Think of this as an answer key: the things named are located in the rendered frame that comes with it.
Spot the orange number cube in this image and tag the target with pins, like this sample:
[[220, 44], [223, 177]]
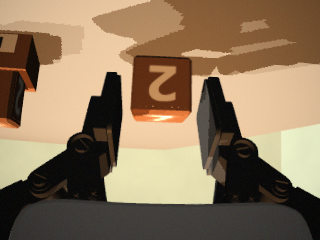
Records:
[[161, 89], [12, 88]]

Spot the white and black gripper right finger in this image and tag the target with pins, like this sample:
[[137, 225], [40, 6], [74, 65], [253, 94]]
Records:
[[249, 179]]

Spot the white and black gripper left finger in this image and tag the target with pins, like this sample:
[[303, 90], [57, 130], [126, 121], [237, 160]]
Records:
[[78, 172]]

